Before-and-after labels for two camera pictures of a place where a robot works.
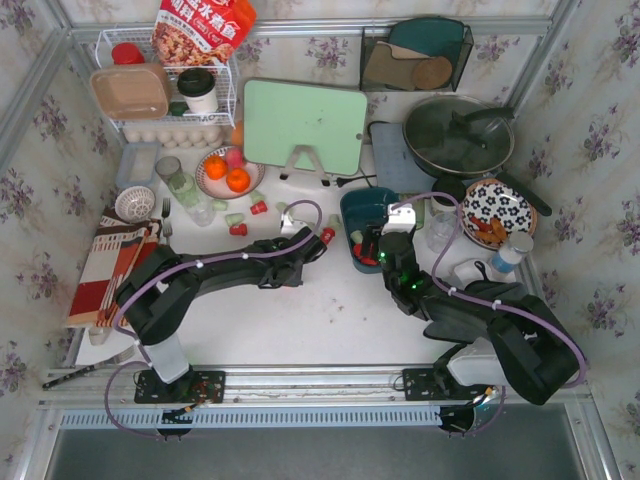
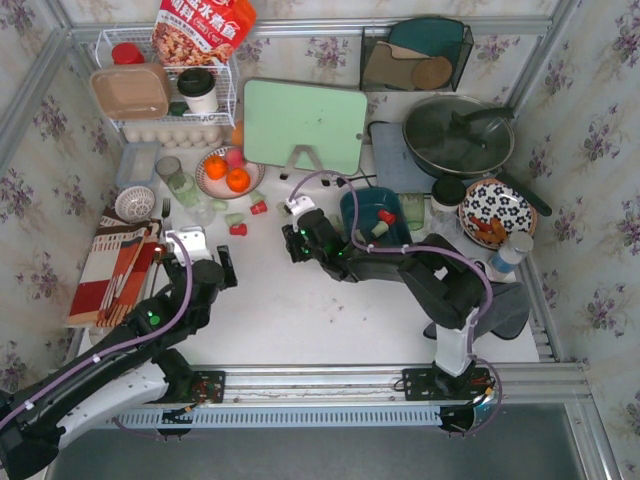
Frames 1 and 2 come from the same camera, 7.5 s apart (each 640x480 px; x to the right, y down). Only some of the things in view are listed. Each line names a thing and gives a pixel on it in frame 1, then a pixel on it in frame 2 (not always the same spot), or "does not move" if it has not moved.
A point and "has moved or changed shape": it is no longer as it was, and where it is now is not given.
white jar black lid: [441, 205] does not move
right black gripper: [376, 239] → [296, 245]
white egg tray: [177, 136] does not move
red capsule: [238, 230] does not move
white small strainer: [135, 204] does not move
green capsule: [357, 236] has moved or changed shape
